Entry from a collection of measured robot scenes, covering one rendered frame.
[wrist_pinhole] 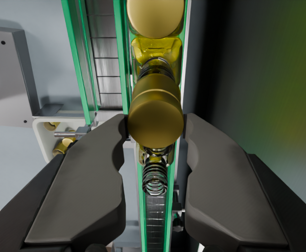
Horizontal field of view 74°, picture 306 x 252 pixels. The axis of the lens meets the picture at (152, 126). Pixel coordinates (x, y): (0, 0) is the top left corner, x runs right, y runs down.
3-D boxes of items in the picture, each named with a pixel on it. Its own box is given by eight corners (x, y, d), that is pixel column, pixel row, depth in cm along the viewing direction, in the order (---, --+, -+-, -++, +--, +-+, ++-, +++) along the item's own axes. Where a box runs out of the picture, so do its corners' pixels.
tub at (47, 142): (123, 150, 69) (119, 168, 62) (58, 149, 70) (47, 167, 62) (118, 104, 60) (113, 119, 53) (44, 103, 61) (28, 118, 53)
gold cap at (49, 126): (44, 118, 56) (51, 111, 60) (42, 128, 58) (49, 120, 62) (57, 124, 57) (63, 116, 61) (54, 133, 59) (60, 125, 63)
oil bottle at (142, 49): (170, 53, 40) (182, 97, 22) (143, 53, 40) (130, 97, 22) (172, 21, 37) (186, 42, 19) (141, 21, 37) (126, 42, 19)
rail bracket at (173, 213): (191, 191, 62) (199, 234, 50) (169, 190, 62) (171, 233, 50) (193, 182, 60) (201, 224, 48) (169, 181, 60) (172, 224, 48)
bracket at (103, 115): (134, 110, 54) (131, 124, 48) (99, 110, 54) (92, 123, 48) (133, 98, 52) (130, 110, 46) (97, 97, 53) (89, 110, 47)
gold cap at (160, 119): (177, 116, 16) (183, 150, 13) (134, 116, 16) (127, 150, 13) (180, 72, 14) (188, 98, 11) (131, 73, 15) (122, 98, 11)
